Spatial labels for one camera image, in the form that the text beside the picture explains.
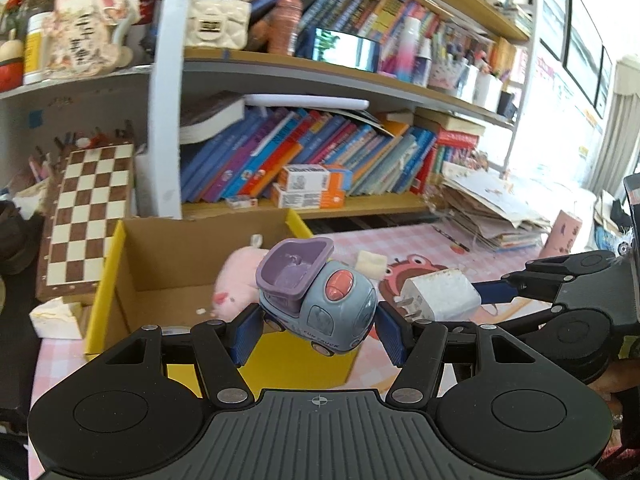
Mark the small white red box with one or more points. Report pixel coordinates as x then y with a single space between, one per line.
241 202

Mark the orange white toothpaste box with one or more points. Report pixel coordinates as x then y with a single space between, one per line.
312 178
330 199

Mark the messy paper pile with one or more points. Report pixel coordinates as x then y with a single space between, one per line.
483 205

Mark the pink cartoon desk mat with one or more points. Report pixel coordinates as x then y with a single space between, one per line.
137 411

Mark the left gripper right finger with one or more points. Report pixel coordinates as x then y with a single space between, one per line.
417 350

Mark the upper orange white toothpaste box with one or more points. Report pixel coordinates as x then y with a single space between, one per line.
312 178

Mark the white foam block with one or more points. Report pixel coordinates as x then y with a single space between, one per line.
371 265

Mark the black white thick book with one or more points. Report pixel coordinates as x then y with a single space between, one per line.
202 120

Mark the pink gradient bottle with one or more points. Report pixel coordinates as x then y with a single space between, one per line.
401 62

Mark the grey purple toy truck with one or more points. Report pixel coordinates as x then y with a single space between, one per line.
307 292

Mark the row of leaning books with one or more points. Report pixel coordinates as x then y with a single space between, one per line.
397 153

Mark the white quilted handbag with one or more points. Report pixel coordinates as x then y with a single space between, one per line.
221 24

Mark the lower orange white toothpaste box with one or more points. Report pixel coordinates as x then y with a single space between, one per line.
330 199

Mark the white power adapter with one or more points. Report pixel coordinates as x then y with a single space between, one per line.
439 296

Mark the crumpled white tissue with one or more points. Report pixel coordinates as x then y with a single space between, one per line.
57 319

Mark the brown white chessboard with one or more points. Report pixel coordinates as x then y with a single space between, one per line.
86 200

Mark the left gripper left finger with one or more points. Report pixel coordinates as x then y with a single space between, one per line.
220 349

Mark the pink cylindrical cup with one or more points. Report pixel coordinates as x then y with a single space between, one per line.
562 236

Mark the pig figurine with chinese text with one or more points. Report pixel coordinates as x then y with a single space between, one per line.
88 37

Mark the pink plush pig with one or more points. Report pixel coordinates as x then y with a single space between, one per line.
235 287

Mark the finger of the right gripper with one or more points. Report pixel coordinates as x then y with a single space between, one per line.
560 280
518 320

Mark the wooden white bookshelf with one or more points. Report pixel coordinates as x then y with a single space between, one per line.
33 116

